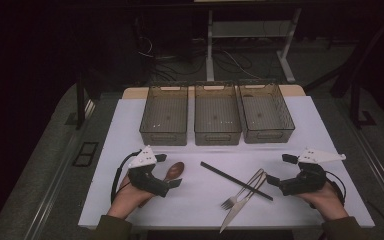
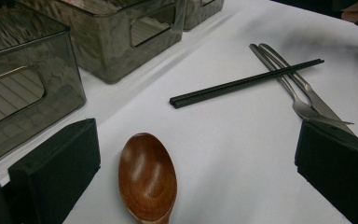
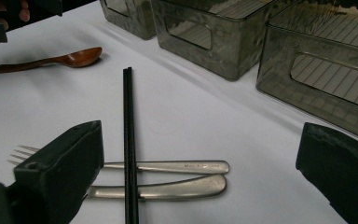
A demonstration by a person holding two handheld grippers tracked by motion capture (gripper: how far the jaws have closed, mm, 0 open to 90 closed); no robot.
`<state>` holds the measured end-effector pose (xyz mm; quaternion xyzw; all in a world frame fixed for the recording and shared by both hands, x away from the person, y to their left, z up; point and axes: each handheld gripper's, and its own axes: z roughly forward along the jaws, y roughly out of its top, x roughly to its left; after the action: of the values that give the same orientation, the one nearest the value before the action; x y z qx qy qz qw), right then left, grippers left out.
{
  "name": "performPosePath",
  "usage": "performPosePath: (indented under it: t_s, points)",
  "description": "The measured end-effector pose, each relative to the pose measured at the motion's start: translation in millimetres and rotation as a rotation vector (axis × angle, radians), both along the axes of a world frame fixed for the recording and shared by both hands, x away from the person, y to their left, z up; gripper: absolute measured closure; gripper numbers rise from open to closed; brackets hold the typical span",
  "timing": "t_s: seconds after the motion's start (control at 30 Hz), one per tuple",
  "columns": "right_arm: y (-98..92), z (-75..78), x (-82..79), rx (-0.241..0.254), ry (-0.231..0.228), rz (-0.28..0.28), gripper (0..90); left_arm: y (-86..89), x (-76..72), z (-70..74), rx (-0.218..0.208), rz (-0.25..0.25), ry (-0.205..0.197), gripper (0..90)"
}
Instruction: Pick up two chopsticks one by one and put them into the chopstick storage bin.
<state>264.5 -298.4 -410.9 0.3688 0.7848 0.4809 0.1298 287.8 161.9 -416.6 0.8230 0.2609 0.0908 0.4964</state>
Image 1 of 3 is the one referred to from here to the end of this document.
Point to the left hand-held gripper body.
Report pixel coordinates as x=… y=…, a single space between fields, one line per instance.
x=145 y=178

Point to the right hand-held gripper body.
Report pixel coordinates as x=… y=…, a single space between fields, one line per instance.
x=305 y=181

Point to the brown wooden spoon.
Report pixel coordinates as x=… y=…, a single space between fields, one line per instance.
x=175 y=170

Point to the black chopstick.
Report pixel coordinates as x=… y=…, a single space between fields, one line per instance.
x=233 y=180

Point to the clear smoky plastic bin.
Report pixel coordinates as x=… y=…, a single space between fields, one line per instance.
x=165 y=115
x=217 y=115
x=266 y=115

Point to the silver metal fork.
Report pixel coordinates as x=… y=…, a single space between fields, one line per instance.
x=230 y=202

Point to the silver metal table knife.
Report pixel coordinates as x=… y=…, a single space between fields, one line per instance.
x=235 y=213

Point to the person's left hand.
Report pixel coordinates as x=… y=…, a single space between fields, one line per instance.
x=126 y=200

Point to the person's right hand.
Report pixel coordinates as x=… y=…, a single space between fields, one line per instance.
x=328 y=203

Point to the black metal stand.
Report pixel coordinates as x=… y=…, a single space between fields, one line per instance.
x=80 y=100
x=355 y=103

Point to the black floor socket frame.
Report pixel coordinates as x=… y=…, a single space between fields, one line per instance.
x=80 y=160

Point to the white metal desk frame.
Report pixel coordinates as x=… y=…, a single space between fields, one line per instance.
x=209 y=60

